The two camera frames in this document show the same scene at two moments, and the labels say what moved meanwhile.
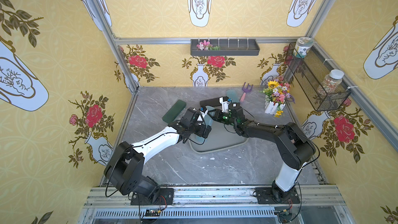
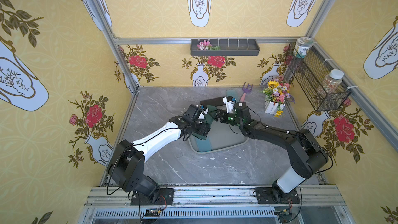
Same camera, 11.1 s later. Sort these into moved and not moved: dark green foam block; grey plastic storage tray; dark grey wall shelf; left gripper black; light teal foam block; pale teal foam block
Moved: dark green foam block; light teal foam block
Not moved: grey plastic storage tray; dark grey wall shelf; left gripper black; pale teal foam block
